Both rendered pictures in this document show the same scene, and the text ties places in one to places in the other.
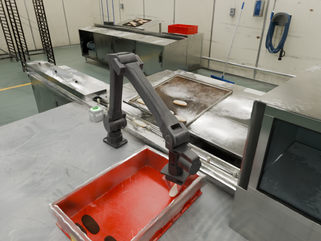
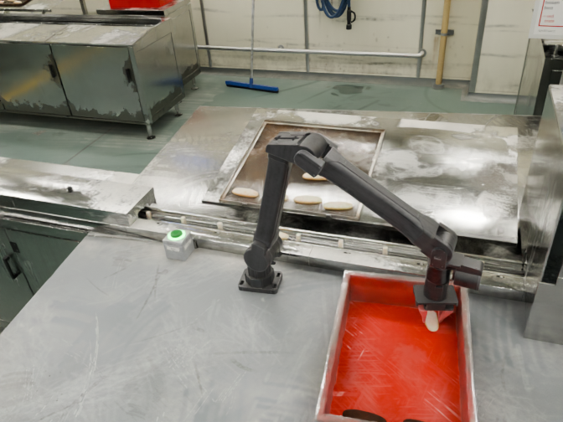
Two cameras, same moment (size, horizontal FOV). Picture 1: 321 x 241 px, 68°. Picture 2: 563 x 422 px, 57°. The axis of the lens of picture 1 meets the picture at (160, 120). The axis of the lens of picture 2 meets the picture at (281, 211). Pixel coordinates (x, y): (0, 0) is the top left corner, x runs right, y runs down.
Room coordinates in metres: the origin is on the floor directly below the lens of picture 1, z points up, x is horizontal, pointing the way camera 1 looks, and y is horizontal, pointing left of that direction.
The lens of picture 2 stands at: (0.00, 0.68, 1.87)
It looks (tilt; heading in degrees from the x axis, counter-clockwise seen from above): 34 degrees down; 335
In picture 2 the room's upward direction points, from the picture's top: 4 degrees counter-clockwise
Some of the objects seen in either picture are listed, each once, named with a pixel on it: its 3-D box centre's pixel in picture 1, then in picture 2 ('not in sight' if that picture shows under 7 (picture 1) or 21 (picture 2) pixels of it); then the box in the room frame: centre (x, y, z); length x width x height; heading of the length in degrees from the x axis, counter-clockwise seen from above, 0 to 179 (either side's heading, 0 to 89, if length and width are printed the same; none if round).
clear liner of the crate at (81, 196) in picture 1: (133, 198); (399, 355); (0.65, 0.10, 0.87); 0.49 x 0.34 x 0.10; 139
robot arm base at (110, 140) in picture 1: (114, 135); (259, 272); (1.11, 0.25, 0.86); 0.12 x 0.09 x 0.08; 50
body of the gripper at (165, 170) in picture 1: (176, 167); (436, 288); (0.71, -0.06, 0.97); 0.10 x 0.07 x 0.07; 59
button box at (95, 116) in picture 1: (96, 116); (179, 248); (1.38, 0.41, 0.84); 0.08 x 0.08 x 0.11; 44
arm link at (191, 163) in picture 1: (185, 151); (457, 262); (0.68, -0.09, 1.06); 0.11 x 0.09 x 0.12; 37
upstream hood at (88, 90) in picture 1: (59, 76); (3, 186); (2.07, 0.90, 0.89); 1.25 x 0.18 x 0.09; 44
